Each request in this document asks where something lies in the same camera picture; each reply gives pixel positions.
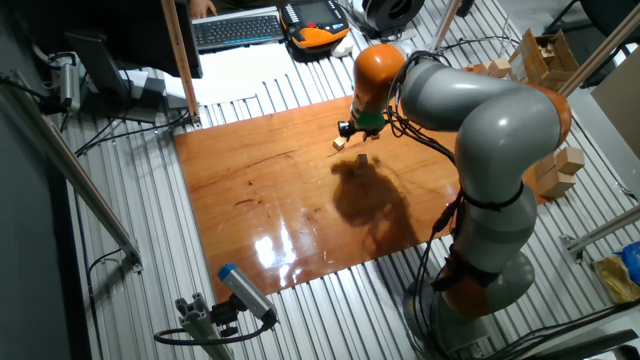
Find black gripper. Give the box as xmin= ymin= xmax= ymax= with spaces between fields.
xmin=337 ymin=120 xmax=382 ymax=142

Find person right hand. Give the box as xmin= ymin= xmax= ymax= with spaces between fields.
xmin=188 ymin=0 xmax=218 ymax=20

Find white computer mouse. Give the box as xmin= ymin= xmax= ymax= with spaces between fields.
xmin=330 ymin=35 xmax=355 ymax=59

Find orange black teach pendant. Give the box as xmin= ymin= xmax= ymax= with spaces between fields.
xmin=278 ymin=0 xmax=351 ymax=51

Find glossy wooden board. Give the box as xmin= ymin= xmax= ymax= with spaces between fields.
xmin=173 ymin=67 xmax=549 ymax=304

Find white paper sheets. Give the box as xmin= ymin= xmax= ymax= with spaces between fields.
xmin=162 ymin=42 xmax=297 ymax=107

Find black computer keyboard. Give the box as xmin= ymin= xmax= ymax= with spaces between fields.
xmin=192 ymin=13 xmax=285 ymax=51

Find large wooden block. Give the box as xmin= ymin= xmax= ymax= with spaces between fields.
xmin=533 ymin=153 xmax=559 ymax=180
xmin=555 ymin=145 xmax=586 ymax=175
xmin=538 ymin=172 xmax=577 ymax=200

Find open cardboard box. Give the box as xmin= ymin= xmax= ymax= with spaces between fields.
xmin=509 ymin=28 xmax=581 ymax=91

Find beige flat panel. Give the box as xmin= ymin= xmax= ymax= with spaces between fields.
xmin=590 ymin=59 xmax=640 ymax=161

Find black office chair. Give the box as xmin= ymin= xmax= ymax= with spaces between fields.
xmin=542 ymin=0 xmax=640 ymax=89

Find yellow plastic bag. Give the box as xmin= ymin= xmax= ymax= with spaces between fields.
xmin=592 ymin=253 xmax=640 ymax=305

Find blue plastic bag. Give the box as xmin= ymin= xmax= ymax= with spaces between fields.
xmin=615 ymin=241 xmax=640 ymax=286

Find black flat bar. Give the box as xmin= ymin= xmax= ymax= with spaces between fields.
xmin=519 ymin=327 xmax=640 ymax=360

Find grey fan base plate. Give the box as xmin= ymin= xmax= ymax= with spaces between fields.
xmin=379 ymin=27 xmax=417 ymax=47

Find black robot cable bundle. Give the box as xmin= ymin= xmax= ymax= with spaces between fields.
xmin=385 ymin=49 xmax=474 ymax=360

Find tan frame post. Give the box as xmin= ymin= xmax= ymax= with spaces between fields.
xmin=558 ymin=3 xmax=640 ymax=96
xmin=160 ymin=0 xmax=202 ymax=126
xmin=428 ymin=0 xmax=464 ymax=54

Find thin black table cable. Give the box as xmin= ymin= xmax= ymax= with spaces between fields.
xmin=438 ymin=34 xmax=521 ymax=52

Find silver camera with blue end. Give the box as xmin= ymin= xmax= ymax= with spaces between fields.
xmin=217 ymin=262 xmax=279 ymax=325

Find black monitor cables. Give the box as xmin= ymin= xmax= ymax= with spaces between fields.
xmin=73 ymin=108 xmax=191 ymax=157

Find aluminium profile camera stand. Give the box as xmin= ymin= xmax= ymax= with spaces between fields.
xmin=174 ymin=292 xmax=236 ymax=360

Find black camera cable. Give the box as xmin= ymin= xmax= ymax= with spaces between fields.
xmin=153 ymin=314 xmax=279 ymax=347

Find short aluminium frame beam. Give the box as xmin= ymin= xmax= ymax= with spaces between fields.
xmin=559 ymin=203 xmax=640 ymax=262

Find black floor cable bundle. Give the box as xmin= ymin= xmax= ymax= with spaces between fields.
xmin=487 ymin=298 xmax=640 ymax=360

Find long aluminium frame beam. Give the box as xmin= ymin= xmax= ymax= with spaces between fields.
xmin=0 ymin=74 xmax=145 ymax=274

